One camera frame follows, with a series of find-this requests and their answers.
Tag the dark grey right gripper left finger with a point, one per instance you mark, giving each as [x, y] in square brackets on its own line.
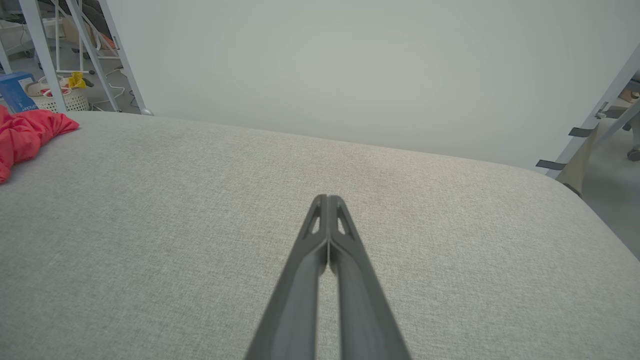
[295, 300]

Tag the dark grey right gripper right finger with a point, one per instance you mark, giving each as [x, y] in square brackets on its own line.
[362, 305]

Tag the red white striped garment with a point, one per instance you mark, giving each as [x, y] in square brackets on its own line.
[25, 135]

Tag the black tape strip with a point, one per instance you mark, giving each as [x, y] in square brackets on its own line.
[550, 164]
[580, 132]

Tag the white backdrop panel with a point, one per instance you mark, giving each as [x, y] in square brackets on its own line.
[375, 70]

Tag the white perforated laundry basket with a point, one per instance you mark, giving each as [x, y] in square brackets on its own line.
[75, 101]

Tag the yellow cloth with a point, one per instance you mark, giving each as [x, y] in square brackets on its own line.
[76, 80]

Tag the red item in basket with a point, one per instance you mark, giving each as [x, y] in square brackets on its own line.
[61, 92]

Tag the blue cardboard box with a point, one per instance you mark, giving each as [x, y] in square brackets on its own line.
[14, 90]

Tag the grey diagonal metal frame brace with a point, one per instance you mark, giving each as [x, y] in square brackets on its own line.
[92, 55]

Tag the grey metal frame leg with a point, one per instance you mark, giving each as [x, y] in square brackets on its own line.
[44, 55]

